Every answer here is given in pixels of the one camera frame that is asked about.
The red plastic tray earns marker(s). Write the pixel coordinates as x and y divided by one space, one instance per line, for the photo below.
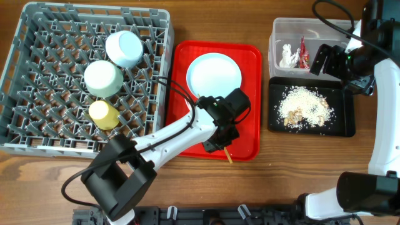
249 60

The rice and food scraps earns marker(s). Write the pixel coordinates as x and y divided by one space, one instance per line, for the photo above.
302 108

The grey dishwasher rack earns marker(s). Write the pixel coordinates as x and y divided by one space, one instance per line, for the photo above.
44 100

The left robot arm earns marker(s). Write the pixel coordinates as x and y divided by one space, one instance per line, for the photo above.
121 174

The wooden chopstick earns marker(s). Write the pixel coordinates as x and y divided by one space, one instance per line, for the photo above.
228 155

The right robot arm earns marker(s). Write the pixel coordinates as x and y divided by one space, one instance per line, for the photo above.
373 52

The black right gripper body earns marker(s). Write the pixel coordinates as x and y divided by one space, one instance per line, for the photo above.
337 62

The crumpled white tissue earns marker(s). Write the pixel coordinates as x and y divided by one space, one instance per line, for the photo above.
289 59

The light blue plate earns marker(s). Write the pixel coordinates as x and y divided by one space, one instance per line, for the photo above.
213 74

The black plastic tray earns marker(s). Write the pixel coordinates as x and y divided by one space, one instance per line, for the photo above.
342 121

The clear plastic bin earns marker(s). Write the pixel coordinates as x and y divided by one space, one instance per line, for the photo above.
294 30

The green bowl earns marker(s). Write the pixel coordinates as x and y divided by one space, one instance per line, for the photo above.
103 79

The light blue bowl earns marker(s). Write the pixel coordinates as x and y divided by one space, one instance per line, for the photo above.
124 48

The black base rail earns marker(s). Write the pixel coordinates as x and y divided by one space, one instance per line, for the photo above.
203 216

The red snack wrapper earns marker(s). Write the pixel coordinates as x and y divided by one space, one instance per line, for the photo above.
303 56

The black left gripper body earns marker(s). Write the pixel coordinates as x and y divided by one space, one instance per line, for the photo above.
225 139

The yellow cup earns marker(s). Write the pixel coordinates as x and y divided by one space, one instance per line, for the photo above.
104 115

